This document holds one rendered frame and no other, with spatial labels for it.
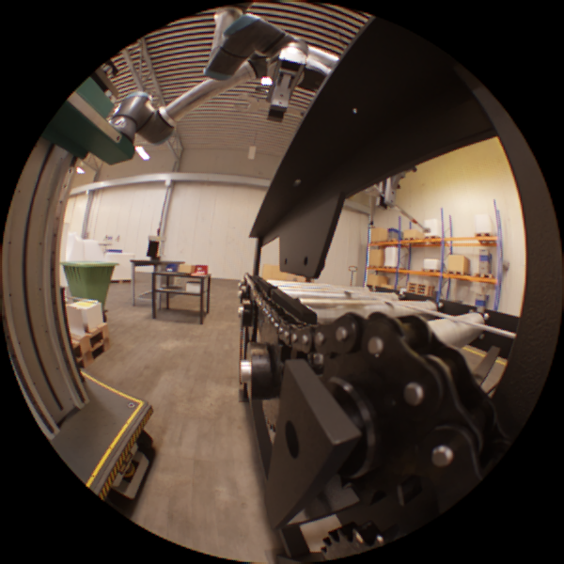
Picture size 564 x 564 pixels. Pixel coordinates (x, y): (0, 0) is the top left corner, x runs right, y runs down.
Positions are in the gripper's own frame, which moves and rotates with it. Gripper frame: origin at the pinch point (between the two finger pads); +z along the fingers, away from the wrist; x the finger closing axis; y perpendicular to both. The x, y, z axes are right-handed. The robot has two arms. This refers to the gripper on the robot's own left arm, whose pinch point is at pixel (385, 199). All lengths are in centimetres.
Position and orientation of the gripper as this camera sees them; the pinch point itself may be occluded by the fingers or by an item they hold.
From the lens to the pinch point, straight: 46.2
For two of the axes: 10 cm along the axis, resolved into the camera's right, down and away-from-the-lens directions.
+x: -1.9, -1.0, 9.8
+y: 9.3, 2.9, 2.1
